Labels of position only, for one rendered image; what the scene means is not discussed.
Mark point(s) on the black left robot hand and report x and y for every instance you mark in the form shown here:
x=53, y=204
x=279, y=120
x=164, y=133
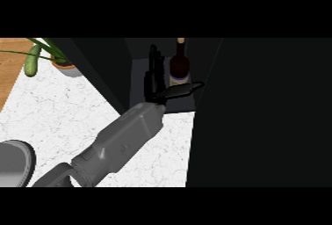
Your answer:
x=173, y=92

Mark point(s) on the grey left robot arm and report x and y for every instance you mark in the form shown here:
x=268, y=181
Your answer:
x=125, y=137

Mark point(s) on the dark wine bottle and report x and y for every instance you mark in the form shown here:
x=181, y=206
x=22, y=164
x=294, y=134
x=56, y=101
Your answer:
x=178, y=65

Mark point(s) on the dark grey cabinet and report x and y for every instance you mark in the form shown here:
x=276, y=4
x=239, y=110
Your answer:
x=108, y=64

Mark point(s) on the dark grey cabinet door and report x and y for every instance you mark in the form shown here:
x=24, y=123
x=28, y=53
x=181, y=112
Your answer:
x=267, y=111

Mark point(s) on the potted green plant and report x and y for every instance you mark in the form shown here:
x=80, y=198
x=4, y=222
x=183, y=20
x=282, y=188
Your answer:
x=65, y=66

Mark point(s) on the green cucumber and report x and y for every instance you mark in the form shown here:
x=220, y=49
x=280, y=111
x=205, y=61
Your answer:
x=31, y=63

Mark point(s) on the brown wooden board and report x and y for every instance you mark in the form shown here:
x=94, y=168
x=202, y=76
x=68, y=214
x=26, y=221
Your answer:
x=10, y=64

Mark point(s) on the grey round pan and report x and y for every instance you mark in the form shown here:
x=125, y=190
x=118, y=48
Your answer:
x=15, y=164

